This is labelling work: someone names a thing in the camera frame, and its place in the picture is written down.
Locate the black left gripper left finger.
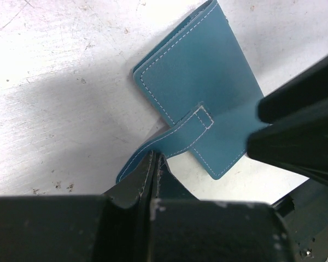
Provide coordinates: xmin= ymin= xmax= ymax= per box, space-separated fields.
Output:
xmin=0 ymin=152 xmax=155 ymax=261

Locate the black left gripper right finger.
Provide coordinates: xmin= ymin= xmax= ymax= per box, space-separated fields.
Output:
xmin=150 ymin=156 xmax=295 ymax=261

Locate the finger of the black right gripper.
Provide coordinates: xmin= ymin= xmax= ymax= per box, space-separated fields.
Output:
xmin=247 ymin=55 xmax=328 ymax=186

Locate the blue leather card holder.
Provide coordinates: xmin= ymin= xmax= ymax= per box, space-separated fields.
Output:
xmin=117 ymin=1 xmax=263 ymax=181

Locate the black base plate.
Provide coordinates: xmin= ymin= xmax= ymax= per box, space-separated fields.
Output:
xmin=273 ymin=180 xmax=328 ymax=261

